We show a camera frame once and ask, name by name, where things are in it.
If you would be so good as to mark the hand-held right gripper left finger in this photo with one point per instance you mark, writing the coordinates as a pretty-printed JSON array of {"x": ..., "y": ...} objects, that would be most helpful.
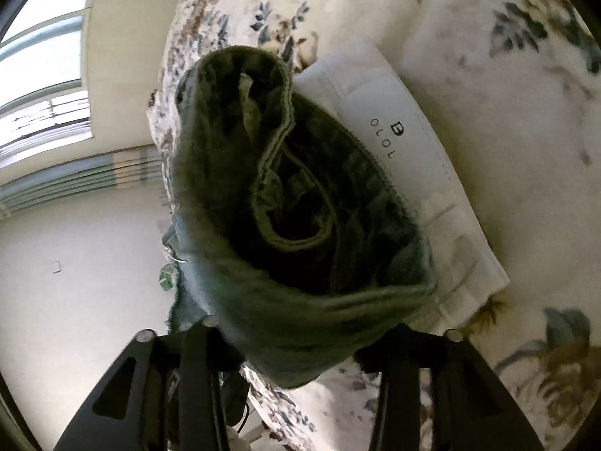
[{"x": 206, "y": 352}]

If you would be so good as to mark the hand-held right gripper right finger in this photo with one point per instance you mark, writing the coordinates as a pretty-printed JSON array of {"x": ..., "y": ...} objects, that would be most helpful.
[{"x": 399, "y": 352}]

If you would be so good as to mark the dark green towel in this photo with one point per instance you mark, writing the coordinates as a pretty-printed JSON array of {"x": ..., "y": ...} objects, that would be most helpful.
[{"x": 291, "y": 225}]

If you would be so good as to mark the white folded garment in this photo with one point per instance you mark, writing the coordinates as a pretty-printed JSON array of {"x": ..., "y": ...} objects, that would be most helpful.
[{"x": 422, "y": 150}]

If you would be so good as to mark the floral bed sheet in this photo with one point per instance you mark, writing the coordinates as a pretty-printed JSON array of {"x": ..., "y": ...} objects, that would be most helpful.
[{"x": 469, "y": 56}]

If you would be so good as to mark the window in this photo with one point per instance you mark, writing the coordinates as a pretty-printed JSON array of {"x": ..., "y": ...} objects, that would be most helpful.
[{"x": 42, "y": 56}]

